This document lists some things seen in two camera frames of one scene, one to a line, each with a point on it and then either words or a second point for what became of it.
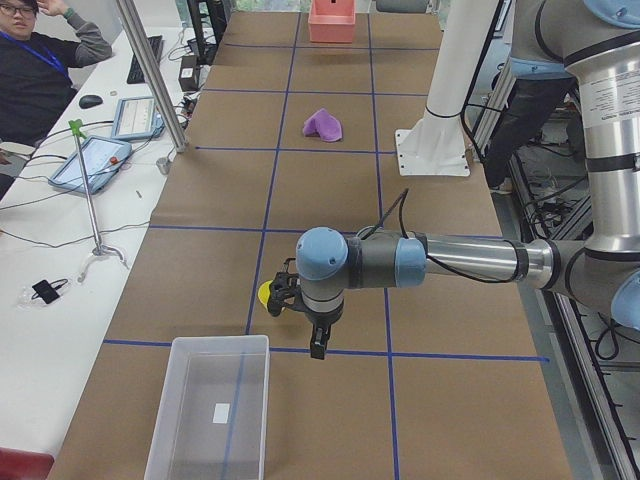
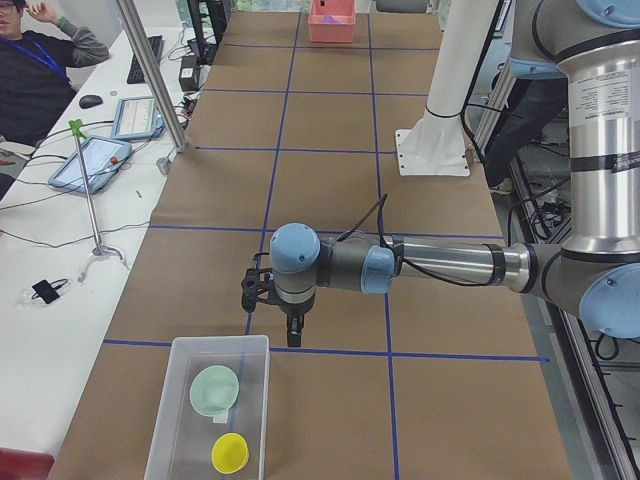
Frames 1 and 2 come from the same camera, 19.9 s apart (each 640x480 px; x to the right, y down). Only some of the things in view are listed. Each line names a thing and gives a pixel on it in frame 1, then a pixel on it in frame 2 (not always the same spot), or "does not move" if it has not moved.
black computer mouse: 89,101 does not move
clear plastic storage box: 212,422 does not move
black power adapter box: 188,73 does not move
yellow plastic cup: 264,291 → 230,453
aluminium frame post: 179,137 does not move
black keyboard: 135,75 does not move
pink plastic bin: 332,21 does not move
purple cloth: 321,122 → 327,19
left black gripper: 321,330 → 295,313
